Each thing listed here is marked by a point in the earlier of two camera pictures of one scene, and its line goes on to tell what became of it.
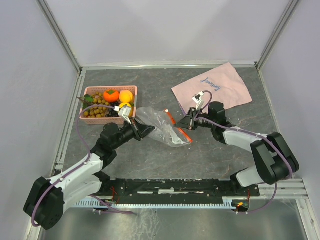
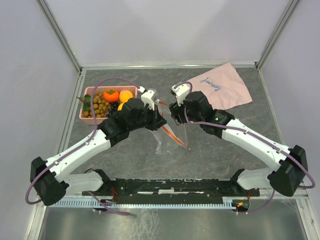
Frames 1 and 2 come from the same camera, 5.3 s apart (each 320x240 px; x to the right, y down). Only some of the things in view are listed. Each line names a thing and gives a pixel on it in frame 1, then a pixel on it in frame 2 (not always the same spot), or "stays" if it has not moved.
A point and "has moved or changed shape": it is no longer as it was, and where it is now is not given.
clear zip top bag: (165, 134) has moved or changed shape
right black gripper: (188, 122) -> (175, 110)
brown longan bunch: (96, 99) stays
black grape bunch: (112, 112) stays
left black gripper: (147, 129) -> (157, 121)
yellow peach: (125, 96) stays
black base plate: (112, 190) stays
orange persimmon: (111, 95) stays
